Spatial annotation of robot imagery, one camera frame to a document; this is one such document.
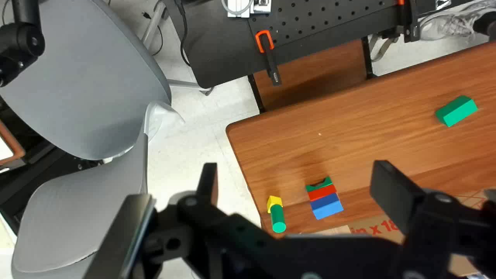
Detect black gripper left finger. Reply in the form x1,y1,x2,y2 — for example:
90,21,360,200
87,162,271,279

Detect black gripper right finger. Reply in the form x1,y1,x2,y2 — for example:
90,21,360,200
371,160,496,261

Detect long green block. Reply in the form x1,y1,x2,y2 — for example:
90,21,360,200
434,95,481,129

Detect yellow block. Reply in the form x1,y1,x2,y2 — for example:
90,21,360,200
265,194,285,216

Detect blue block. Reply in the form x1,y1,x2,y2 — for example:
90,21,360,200
309,193,346,222

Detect red block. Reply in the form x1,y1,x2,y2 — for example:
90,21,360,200
307,185,338,204

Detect green arch block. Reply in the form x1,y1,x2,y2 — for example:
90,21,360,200
304,176,335,196

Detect green cylinder block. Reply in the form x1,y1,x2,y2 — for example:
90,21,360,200
270,204,288,236

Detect orange black clamp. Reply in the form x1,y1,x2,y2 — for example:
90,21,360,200
254,30,284,87

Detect light grey plastic chair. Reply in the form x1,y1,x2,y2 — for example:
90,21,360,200
0,0,185,279

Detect white power adapter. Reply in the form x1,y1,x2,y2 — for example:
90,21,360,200
222,0,273,21

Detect black perforated breadboard table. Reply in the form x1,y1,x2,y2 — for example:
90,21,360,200
169,0,496,90

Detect black round device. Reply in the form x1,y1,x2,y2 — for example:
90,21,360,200
0,0,47,89

